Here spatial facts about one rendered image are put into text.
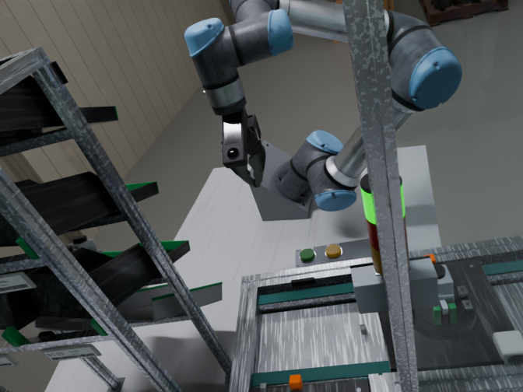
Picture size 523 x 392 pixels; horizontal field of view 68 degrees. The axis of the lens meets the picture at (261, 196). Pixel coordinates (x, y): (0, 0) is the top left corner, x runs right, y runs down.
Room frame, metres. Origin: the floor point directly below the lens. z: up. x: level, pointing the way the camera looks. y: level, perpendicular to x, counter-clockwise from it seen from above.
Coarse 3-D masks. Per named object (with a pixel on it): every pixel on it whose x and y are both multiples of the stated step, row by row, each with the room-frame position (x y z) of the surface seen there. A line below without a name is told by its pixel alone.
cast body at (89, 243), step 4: (76, 236) 0.74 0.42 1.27; (80, 236) 0.73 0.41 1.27; (84, 236) 0.72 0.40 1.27; (72, 240) 0.72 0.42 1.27; (76, 240) 0.71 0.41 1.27; (80, 240) 0.71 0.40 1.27; (84, 240) 0.72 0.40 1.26; (88, 240) 0.72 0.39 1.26; (92, 240) 0.72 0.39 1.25; (68, 244) 0.72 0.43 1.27; (72, 244) 0.71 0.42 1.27; (76, 244) 0.70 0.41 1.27; (80, 244) 0.70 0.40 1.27; (84, 244) 0.71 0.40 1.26; (88, 244) 0.71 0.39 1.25; (92, 244) 0.72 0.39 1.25; (76, 248) 0.69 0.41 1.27; (88, 248) 0.71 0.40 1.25; (92, 248) 0.71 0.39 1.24; (96, 248) 0.72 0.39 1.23; (100, 252) 0.72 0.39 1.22
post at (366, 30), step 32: (352, 0) 0.33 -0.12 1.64; (352, 32) 0.33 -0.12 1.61; (384, 32) 0.33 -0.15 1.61; (352, 64) 0.36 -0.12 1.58; (384, 64) 0.33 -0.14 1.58; (384, 96) 0.33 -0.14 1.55; (384, 128) 0.33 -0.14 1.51; (384, 160) 0.34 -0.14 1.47; (384, 192) 0.34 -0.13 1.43; (384, 224) 0.33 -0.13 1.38; (384, 256) 0.33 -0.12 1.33; (416, 384) 0.33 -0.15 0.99
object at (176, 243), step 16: (176, 240) 0.68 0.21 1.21; (80, 256) 0.59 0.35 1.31; (96, 256) 0.62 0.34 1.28; (128, 256) 0.53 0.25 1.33; (144, 256) 0.55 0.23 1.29; (176, 256) 0.61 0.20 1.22; (32, 272) 0.52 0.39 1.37; (48, 272) 0.53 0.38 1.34; (96, 272) 0.46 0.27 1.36; (112, 272) 0.48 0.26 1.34; (128, 272) 0.51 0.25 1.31; (144, 272) 0.53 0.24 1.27; (48, 288) 0.48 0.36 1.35; (64, 288) 0.47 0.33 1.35; (112, 288) 0.47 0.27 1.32; (128, 288) 0.49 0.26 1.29; (48, 304) 0.48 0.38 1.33; (64, 304) 0.46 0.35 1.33; (80, 304) 0.45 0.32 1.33
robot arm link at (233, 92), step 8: (240, 80) 0.76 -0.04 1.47; (224, 88) 0.73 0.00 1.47; (232, 88) 0.73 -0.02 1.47; (240, 88) 0.75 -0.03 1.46; (208, 96) 0.75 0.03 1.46; (216, 96) 0.73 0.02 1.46; (224, 96) 0.73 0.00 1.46; (232, 96) 0.73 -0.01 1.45; (240, 96) 0.74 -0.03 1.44; (216, 104) 0.74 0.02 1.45; (224, 104) 0.73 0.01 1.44; (232, 104) 0.73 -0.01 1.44
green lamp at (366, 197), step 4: (364, 192) 0.37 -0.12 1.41; (364, 196) 0.37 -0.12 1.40; (368, 196) 0.36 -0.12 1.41; (364, 200) 0.37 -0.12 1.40; (368, 200) 0.37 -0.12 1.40; (364, 204) 0.38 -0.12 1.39; (368, 204) 0.37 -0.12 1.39; (372, 204) 0.36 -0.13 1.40; (364, 208) 0.38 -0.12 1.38; (368, 208) 0.37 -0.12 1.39; (372, 208) 0.36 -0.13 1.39; (368, 212) 0.37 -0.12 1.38; (372, 212) 0.36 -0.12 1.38; (368, 216) 0.37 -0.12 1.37; (372, 216) 0.36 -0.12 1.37; (368, 220) 0.37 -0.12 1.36; (372, 220) 0.36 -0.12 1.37
